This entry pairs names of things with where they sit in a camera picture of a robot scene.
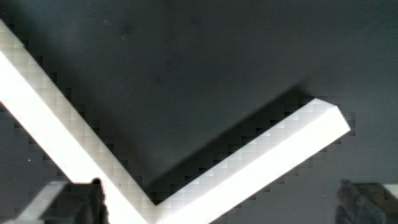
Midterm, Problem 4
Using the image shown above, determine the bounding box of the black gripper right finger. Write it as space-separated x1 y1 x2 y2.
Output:
334 180 398 224

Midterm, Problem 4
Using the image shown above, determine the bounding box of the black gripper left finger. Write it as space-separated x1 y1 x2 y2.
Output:
16 179 108 224

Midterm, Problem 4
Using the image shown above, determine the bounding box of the white L-shaped barrier fence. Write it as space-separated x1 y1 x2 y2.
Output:
0 20 350 224

